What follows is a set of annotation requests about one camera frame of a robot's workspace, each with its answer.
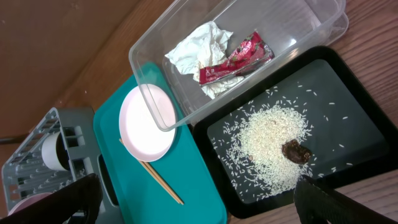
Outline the brown food scrap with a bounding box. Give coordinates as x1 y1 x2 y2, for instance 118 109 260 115
282 139 312 165

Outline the large white plate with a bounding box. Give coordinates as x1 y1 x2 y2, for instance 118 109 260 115
119 86 177 162

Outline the white rice pile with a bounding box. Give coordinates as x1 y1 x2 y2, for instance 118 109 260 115
206 82 353 203

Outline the grey plastic dish rack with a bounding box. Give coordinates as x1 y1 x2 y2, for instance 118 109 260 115
1 108 124 223

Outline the clear plastic bin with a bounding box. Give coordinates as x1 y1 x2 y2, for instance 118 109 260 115
129 0 348 131

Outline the white napkin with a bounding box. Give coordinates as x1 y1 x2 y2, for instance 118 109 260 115
165 21 233 82

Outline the teal serving tray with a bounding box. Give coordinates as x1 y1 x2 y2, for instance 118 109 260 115
93 77 228 224

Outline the pink bowl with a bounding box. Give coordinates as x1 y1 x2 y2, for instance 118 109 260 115
8 192 51 216

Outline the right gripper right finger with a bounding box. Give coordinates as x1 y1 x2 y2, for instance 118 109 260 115
294 175 397 224

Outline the red snack wrapper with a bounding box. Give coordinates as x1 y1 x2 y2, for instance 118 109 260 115
199 32 274 86

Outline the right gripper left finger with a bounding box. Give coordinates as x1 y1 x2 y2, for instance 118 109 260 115
1 173 103 224

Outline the black tray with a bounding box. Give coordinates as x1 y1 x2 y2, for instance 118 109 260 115
193 47 397 218

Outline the grey bowl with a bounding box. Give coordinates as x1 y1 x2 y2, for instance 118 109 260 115
41 131 70 171

